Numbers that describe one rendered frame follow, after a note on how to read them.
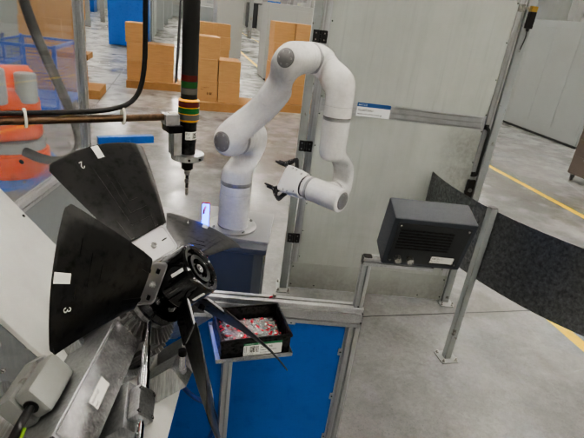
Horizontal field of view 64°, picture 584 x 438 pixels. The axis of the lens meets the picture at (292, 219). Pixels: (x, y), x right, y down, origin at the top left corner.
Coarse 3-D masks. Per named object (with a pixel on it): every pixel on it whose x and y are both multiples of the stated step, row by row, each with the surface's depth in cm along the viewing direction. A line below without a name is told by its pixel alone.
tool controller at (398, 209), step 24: (384, 216) 151; (408, 216) 140; (432, 216) 142; (456, 216) 143; (384, 240) 149; (408, 240) 144; (432, 240) 144; (456, 240) 144; (408, 264) 148; (432, 264) 150; (456, 264) 150
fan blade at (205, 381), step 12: (192, 336) 94; (192, 348) 95; (192, 360) 96; (204, 360) 84; (204, 372) 85; (204, 384) 89; (204, 396) 91; (204, 408) 94; (216, 420) 84; (216, 432) 78
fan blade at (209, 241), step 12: (168, 216) 130; (180, 216) 132; (168, 228) 124; (180, 228) 126; (192, 228) 128; (204, 228) 132; (180, 240) 119; (192, 240) 120; (204, 240) 122; (216, 240) 126; (228, 240) 132; (204, 252) 115; (216, 252) 118
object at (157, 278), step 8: (152, 264) 91; (160, 264) 93; (152, 272) 92; (160, 272) 94; (152, 280) 93; (160, 280) 95; (144, 288) 91; (152, 288) 94; (144, 296) 92; (152, 296) 95; (144, 304) 93
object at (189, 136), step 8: (184, 128) 96; (192, 128) 96; (184, 136) 97; (192, 136) 97; (184, 144) 98; (192, 144) 98; (184, 152) 98; (192, 152) 99; (184, 168) 100; (192, 168) 101
